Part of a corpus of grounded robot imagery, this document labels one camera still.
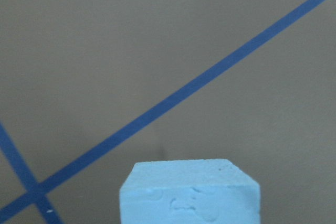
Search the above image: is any blue foam block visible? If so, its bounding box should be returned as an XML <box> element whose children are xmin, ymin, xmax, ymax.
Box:
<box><xmin>119</xmin><ymin>159</ymin><xmax>261</xmax><ymax>223</ymax></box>

